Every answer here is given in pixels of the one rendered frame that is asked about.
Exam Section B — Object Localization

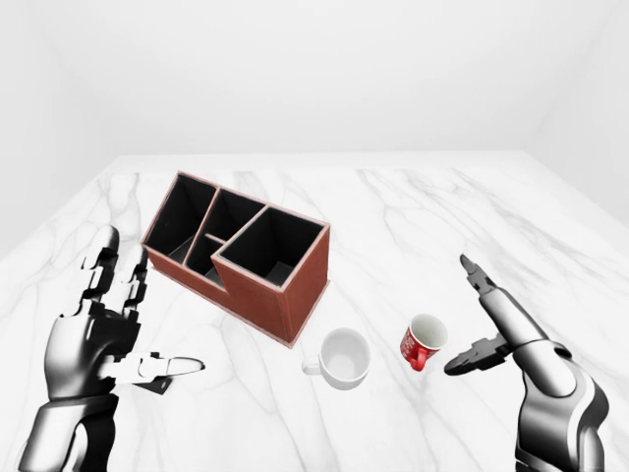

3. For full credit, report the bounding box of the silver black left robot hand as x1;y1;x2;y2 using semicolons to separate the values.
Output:
43;225;206;402

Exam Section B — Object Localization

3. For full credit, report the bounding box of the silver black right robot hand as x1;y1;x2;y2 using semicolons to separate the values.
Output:
443;253;574;397

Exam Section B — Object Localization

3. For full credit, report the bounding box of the red mug with white print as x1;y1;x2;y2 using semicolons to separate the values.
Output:
399;313;449;374

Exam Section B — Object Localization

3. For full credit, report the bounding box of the red-brown desk caddy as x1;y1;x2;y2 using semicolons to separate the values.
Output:
141;169;332;350

